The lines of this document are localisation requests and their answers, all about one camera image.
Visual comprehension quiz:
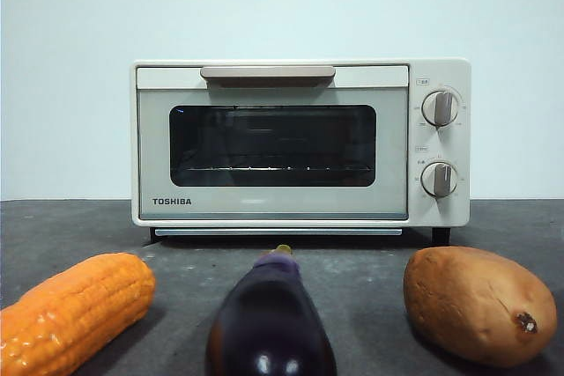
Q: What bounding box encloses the taupe oven door handle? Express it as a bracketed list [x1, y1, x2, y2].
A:
[200, 65, 336, 88]

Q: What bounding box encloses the glass-window oven door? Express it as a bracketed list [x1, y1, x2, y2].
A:
[135, 64, 410, 221]

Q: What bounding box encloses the purple eggplant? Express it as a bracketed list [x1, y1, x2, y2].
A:
[206, 243, 338, 376]

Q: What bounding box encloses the metal oven crumb tray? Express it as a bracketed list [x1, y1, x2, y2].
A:
[153, 228, 404, 237]

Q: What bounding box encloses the small oven dial knob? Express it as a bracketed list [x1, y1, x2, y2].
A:
[420, 161, 459, 199]

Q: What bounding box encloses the large oven dial knob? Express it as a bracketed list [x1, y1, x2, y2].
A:
[421, 89, 459, 127]

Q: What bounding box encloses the cream Toshiba toaster oven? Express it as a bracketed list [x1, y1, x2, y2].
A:
[130, 57, 471, 247]

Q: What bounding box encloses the brown sweet potato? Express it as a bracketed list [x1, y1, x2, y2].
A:
[403, 246, 559, 368]

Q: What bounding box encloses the orange corn cob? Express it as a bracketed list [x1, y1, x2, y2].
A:
[0, 252, 157, 376]

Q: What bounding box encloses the wire oven rack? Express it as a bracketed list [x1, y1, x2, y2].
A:
[182, 165, 371, 173]

